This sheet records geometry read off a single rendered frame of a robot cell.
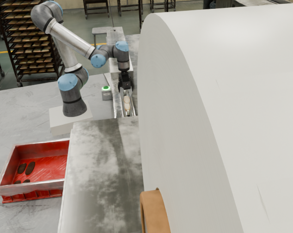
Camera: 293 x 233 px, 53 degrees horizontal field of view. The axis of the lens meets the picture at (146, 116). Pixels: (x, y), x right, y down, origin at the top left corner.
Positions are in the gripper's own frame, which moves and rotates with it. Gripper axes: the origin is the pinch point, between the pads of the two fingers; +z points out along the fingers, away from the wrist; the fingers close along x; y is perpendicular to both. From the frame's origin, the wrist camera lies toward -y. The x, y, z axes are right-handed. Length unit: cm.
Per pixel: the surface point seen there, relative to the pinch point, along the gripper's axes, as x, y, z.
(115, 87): 6.1, 31.2, 7.4
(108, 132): 10, -89, -36
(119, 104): 5.2, 4.8, 7.5
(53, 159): 43, -39, 12
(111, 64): 7, 63, 2
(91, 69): 41, 274, 93
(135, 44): -20, 137, 12
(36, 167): 51, -45, 12
